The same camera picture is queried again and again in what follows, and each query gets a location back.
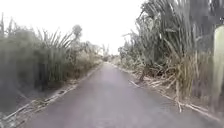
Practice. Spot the grey asphalt path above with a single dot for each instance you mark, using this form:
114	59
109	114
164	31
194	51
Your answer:
110	100

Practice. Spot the strip of dry fallen leaves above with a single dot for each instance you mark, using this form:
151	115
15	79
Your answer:
166	93
36	105

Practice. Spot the row of tall flax bushes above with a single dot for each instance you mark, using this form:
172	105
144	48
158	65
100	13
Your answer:
173	50

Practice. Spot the tall thin tree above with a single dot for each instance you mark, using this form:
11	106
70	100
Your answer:
77	31

